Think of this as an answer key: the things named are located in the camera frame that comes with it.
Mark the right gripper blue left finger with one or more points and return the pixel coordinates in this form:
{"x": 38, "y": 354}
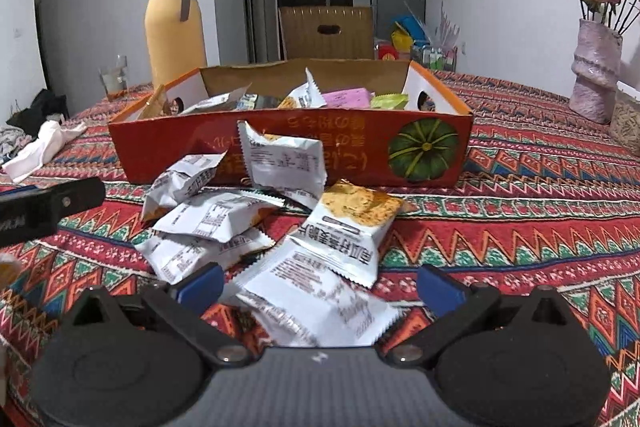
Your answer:
{"x": 179, "y": 309}

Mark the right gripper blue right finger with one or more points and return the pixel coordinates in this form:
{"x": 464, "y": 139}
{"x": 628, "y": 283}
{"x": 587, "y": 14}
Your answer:
{"x": 459, "y": 312}

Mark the large white packet front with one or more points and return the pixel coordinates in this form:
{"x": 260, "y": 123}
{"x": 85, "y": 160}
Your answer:
{"x": 300, "y": 302}

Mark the white snack packet pile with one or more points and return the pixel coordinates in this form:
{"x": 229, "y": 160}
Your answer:
{"x": 178, "y": 183}

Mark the orange white cracker packet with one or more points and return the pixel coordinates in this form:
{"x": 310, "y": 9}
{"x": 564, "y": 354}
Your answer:
{"x": 346, "y": 230}

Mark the white crumpled cloth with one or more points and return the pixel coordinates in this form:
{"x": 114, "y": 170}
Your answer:
{"x": 51, "y": 138}

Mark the patterned red tablecloth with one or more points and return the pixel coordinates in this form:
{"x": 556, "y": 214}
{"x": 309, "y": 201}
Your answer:
{"x": 545, "y": 197}

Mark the glass cup with straw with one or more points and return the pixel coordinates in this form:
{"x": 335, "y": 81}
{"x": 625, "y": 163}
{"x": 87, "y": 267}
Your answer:
{"x": 115, "y": 79}

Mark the red orange cardboard snack box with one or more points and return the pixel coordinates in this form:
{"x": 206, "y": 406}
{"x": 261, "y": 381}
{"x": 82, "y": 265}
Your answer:
{"x": 301, "y": 124}

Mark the green snack packet in box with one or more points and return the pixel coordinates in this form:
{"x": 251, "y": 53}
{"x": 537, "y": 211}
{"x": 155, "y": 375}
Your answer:
{"x": 391, "y": 101}

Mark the pink snack packet in box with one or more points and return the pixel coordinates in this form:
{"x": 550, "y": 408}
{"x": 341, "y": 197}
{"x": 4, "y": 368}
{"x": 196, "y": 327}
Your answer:
{"x": 349, "y": 98}

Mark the yellow thermos jug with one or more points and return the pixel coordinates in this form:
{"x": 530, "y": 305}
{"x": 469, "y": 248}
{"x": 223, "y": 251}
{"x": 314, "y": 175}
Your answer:
{"x": 174, "y": 38}

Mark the woven tissue box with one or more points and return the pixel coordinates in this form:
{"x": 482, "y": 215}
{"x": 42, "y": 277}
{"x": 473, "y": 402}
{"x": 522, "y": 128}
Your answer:
{"x": 625, "y": 122}

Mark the pink textured vase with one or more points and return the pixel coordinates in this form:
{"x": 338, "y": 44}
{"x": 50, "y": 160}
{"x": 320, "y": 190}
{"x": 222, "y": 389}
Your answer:
{"x": 596, "y": 66}

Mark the wire storage cart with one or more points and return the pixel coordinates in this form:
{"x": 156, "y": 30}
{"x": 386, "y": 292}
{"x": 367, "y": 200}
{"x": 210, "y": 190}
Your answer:
{"x": 434, "y": 58}

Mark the brown cardboard box with handle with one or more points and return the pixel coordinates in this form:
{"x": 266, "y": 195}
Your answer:
{"x": 333, "y": 32}

